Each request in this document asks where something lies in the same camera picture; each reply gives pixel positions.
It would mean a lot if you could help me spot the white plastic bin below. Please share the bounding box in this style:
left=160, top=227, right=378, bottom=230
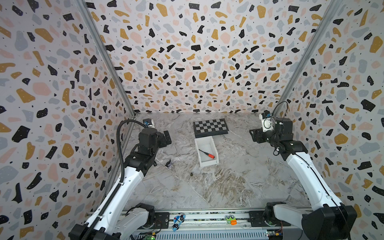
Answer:
left=195, top=136, right=219, bottom=168

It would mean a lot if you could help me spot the red handled screwdriver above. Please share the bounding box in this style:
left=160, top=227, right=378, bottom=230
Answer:
left=199, top=149, right=215, bottom=159

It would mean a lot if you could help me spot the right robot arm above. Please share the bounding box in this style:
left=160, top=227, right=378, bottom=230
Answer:
left=250, top=111, right=357, bottom=240

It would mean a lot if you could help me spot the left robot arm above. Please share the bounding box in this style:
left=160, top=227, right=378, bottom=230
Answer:
left=69, top=128, right=172, bottom=240

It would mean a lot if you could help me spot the small black white clip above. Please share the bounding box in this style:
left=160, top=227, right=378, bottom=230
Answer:
left=165, top=160, right=173, bottom=169

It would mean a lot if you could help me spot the black grey checkerboard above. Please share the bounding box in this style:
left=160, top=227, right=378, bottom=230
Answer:
left=193, top=119, right=229, bottom=138

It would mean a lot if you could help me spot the blue sticker tag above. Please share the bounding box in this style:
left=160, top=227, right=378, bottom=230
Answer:
left=172, top=214, right=186, bottom=232

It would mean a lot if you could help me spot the green orange sticker tag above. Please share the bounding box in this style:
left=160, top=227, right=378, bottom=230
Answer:
left=225, top=215, right=237, bottom=226

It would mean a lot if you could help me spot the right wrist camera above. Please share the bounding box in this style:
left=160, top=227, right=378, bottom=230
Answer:
left=259, top=110, right=274, bottom=132

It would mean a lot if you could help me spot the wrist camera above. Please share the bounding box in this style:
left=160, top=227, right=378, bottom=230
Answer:
left=143, top=119, right=155, bottom=128
left=259, top=110, right=274, bottom=132

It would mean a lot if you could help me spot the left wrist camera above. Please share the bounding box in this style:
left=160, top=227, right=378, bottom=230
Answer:
left=143, top=119, right=155, bottom=128

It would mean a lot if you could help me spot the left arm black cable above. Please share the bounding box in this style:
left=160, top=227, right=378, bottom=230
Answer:
left=80, top=119, right=148, bottom=240

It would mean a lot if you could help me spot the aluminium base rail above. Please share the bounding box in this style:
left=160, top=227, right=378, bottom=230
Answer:
left=80, top=206, right=340, bottom=240

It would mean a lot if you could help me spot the white vented cable duct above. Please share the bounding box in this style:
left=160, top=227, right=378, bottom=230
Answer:
left=155, top=230, right=269, bottom=240

